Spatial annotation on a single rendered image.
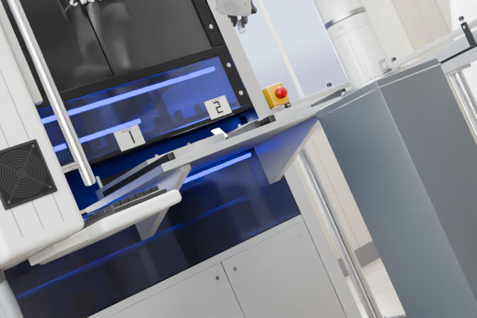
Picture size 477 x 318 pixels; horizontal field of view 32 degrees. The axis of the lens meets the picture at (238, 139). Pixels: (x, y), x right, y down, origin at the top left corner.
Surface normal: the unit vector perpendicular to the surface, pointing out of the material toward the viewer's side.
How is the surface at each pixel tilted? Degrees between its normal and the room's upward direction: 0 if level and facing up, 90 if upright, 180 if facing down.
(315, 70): 90
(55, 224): 90
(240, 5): 139
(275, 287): 90
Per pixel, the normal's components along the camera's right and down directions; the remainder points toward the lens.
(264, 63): 0.53, -0.29
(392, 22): -0.75, 0.29
